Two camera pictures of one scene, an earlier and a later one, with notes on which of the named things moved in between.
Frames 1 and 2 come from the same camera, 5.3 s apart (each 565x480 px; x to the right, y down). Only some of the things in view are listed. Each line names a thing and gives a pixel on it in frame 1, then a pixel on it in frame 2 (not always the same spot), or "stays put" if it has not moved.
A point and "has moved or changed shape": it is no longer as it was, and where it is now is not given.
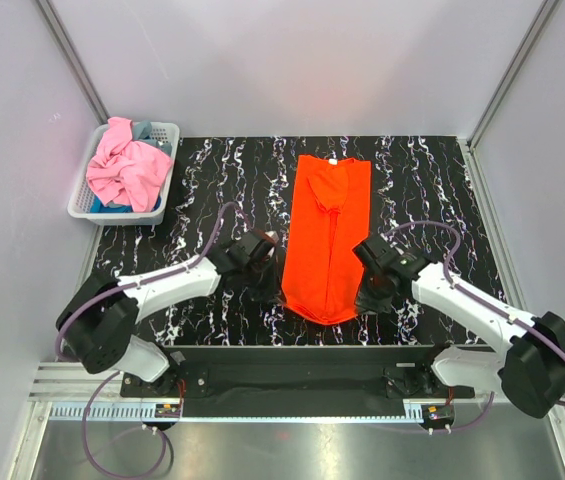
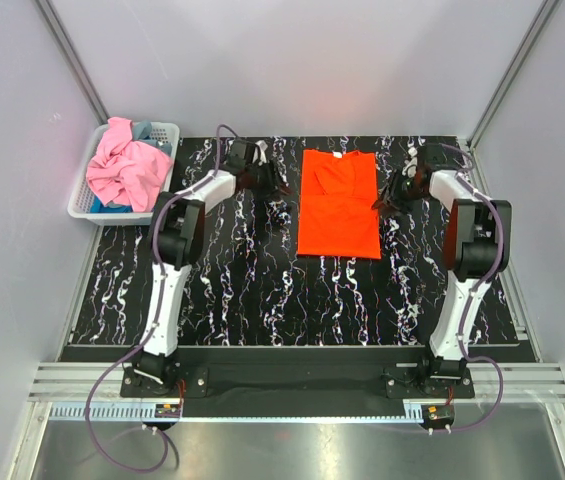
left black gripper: x=271 y=293 → x=272 y=185
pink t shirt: x=127 y=171 stays put
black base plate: x=295 y=381 stays put
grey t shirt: x=141 y=129 stays put
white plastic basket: x=79 y=205 stays put
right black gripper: x=366 y=303 → x=391 y=195
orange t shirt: x=328 y=216 has moved or changed shape
